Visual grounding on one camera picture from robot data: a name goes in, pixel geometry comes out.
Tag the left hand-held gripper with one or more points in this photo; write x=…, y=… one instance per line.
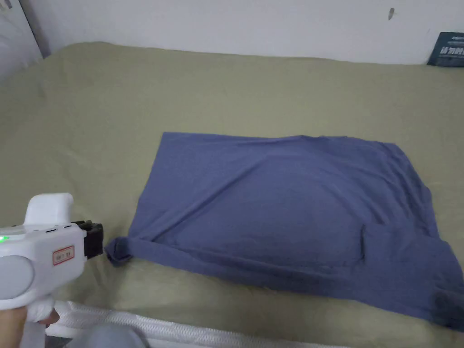
x=43, y=253

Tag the dark blue shirt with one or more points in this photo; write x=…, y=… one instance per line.
x=282, y=206

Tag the person's left hand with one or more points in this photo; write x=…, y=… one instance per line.
x=14, y=326

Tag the bed with pale green sheet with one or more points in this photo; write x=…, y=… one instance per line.
x=90, y=127

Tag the dark blue sign card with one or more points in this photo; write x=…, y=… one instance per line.
x=446, y=49

